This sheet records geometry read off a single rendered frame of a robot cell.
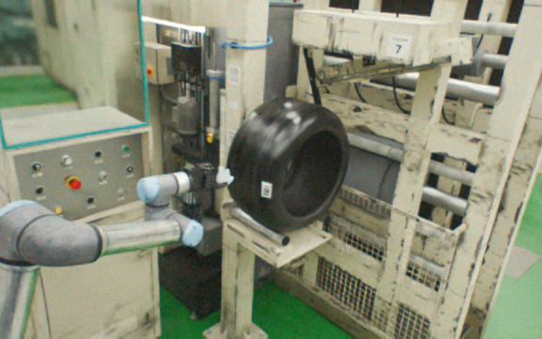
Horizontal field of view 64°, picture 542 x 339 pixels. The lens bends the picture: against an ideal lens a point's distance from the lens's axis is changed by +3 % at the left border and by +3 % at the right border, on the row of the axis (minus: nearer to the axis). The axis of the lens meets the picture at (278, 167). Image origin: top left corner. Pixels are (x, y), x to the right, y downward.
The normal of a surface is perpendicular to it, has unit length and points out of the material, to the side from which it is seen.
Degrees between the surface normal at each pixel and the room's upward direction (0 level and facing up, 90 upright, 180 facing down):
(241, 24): 90
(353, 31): 90
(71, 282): 90
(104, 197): 90
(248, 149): 62
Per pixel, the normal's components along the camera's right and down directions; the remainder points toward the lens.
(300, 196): -0.34, -0.63
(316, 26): -0.70, 0.23
